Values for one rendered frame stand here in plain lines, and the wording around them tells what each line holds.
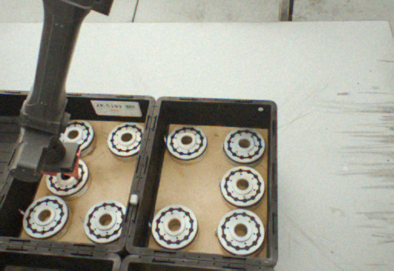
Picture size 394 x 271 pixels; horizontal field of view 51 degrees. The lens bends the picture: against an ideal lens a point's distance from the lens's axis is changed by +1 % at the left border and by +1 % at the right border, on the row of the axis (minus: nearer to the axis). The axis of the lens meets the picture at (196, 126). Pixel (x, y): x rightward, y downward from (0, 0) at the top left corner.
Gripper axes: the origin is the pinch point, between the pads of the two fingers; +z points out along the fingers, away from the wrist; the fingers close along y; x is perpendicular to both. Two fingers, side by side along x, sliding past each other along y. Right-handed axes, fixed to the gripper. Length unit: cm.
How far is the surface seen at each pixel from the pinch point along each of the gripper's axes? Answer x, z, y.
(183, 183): 1.3, 3.6, 28.2
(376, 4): 172, 85, 118
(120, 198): -3.7, 3.8, 13.5
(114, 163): 5.7, 3.9, 9.8
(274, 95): 41, 16, 51
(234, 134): 14.5, 0.4, 39.7
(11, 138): 11.4, 4.6, -20.3
